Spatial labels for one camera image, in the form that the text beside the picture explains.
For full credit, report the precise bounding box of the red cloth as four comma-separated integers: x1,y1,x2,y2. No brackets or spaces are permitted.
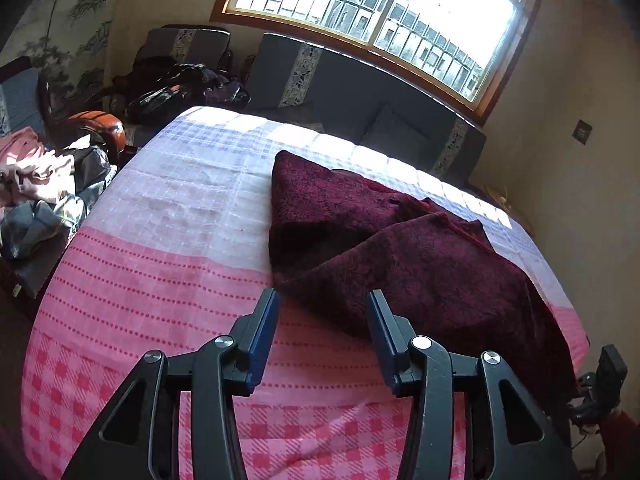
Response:
595,407,640,480

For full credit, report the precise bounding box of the landscape painted folding screen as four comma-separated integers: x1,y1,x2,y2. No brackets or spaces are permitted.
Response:
0,0,133,96

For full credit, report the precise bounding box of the grey pillow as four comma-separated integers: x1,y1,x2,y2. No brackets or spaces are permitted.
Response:
360,104,433,153

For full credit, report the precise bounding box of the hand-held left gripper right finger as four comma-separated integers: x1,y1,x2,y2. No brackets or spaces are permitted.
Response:
366,290,581,480

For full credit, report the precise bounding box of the large barred window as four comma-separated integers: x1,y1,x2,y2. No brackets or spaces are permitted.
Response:
212,0,548,123

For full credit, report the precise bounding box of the wooden chair with grey cushion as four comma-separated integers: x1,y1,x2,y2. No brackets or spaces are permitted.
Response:
0,57,53,138

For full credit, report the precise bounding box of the grey printed clothes pile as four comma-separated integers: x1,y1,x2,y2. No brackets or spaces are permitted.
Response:
0,145,121,261

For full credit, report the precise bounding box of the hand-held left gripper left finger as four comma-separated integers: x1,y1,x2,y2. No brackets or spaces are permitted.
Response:
60,287,281,480

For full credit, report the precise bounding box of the maroon floral sweater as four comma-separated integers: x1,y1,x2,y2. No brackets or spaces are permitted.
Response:
267,150,581,406

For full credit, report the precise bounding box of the glossy brown wooden armrest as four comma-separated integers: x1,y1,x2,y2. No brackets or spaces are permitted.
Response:
62,110,126,158

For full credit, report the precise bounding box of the pink clothes pile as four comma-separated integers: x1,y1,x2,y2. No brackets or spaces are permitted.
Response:
0,127,76,201

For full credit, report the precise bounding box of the grey cushioned armchair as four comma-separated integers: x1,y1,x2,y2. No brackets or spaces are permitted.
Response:
134,24,233,91

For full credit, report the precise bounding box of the dark wall switch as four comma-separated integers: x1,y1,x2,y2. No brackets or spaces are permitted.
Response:
571,119,595,145

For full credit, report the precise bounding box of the pink checked bedsheet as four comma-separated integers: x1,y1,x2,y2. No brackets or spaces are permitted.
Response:
20,105,591,480

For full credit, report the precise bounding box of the dark clothes pile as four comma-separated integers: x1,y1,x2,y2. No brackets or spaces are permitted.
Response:
112,62,251,123

